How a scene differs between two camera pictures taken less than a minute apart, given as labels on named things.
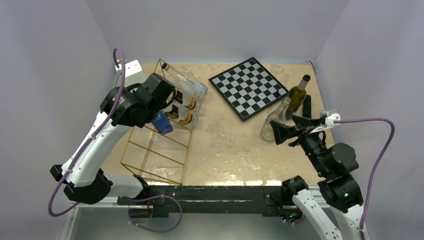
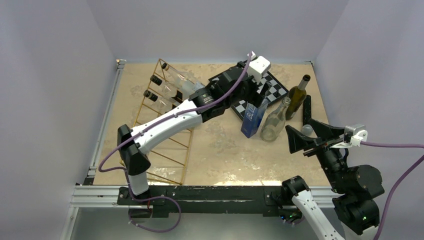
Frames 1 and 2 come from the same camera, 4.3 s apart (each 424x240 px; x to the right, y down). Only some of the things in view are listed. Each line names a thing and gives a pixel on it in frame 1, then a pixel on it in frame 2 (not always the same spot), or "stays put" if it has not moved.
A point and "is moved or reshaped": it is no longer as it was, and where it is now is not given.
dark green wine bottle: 297,95 stays put
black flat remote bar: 307,106 stays put
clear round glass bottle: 280,115 stays put
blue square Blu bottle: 161,123 is moved or reshaped
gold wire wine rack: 163,155 stays put
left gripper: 165,104 → 254,97
